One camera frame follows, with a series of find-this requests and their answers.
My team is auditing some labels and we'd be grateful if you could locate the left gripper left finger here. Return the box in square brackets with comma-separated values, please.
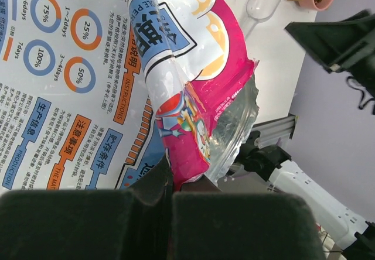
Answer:
[1, 158, 173, 259]

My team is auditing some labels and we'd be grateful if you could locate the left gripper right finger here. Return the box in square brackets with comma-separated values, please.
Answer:
[172, 177, 325, 259]

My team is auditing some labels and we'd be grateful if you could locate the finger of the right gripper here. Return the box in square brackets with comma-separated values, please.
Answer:
[285, 9, 374, 80]

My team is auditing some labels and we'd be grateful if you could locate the clear plastic scoop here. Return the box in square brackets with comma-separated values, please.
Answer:
[239, 0, 282, 40]

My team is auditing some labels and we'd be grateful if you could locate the cat food bag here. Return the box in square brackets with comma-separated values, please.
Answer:
[1, 0, 257, 193]

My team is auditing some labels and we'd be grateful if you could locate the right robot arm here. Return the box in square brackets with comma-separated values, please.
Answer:
[236, 9, 374, 259]

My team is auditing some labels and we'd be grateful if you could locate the aluminium frame rail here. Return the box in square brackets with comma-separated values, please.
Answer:
[251, 114, 298, 146]

